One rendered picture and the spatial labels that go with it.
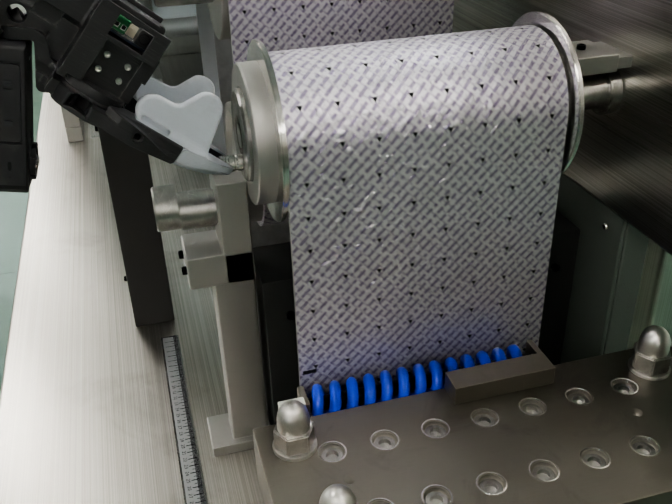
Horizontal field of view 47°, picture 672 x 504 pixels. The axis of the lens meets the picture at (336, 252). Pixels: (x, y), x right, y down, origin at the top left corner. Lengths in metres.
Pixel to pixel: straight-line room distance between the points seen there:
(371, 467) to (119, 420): 0.36
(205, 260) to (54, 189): 0.79
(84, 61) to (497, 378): 0.42
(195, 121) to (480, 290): 0.29
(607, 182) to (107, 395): 0.59
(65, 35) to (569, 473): 0.49
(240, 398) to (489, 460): 0.28
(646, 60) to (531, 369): 0.28
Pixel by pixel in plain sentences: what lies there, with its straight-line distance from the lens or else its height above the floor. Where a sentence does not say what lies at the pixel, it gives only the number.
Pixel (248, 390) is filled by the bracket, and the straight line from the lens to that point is 0.80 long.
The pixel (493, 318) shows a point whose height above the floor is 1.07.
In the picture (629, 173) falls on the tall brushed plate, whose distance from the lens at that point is 0.75.
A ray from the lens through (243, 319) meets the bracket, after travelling 0.74.
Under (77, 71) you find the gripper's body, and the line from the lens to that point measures 0.57.
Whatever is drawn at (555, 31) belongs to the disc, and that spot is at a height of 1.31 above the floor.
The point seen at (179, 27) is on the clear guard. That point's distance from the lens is 1.61.
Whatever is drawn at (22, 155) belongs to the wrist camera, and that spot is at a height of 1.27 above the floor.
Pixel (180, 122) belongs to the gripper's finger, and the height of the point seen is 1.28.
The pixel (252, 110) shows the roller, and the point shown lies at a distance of 0.59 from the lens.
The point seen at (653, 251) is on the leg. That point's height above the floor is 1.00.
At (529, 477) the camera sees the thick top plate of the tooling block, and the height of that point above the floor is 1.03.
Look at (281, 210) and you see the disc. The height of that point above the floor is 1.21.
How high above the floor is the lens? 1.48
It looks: 30 degrees down
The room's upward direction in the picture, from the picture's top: 2 degrees counter-clockwise
